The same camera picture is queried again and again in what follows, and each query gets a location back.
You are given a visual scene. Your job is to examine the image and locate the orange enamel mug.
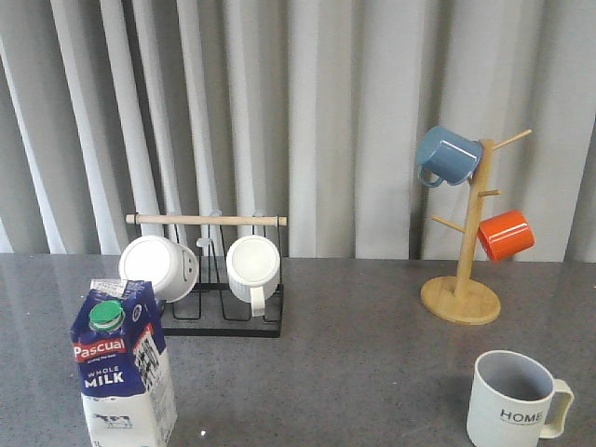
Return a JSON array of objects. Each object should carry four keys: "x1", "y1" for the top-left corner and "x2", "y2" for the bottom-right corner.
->
[{"x1": 478, "y1": 210, "x2": 535, "y2": 262}]

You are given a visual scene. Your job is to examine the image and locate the black wire mug rack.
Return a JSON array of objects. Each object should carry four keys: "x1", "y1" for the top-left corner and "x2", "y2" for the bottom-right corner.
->
[{"x1": 126, "y1": 212, "x2": 288, "y2": 338}]

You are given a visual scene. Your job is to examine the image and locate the blue white milk carton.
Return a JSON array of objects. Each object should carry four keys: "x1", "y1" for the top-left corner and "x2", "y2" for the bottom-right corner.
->
[{"x1": 71, "y1": 279, "x2": 177, "y2": 446}]

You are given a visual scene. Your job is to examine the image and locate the white ribbed mug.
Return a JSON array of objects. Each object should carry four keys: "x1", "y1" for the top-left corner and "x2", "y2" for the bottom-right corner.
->
[{"x1": 225, "y1": 235, "x2": 280, "y2": 317}]

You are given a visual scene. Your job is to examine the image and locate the blue enamel mug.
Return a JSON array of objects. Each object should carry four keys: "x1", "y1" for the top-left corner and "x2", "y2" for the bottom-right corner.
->
[{"x1": 415, "y1": 126, "x2": 483, "y2": 187}]

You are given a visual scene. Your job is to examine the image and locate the wooden mug tree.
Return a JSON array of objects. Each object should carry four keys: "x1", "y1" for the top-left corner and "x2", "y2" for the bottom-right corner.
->
[{"x1": 420, "y1": 129, "x2": 532, "y2": 325}]

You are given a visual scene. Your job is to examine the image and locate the grey pleated curtain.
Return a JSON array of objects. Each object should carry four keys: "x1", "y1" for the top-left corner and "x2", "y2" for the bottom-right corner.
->
[{"x1": 1, "y1": 1, "x2": 595, "y2": 262}]

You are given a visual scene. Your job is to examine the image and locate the white smiley face mug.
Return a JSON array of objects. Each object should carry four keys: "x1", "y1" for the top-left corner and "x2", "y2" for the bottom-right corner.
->
[{"x1": 118, "y1": 235, "x2": 199, "y2": 303}]

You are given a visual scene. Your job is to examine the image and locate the white HOME mug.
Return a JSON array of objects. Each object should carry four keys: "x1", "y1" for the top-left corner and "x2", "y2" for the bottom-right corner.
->
[{"x1": 467, "y1": 350, "x2": 575, "y2": 446}]

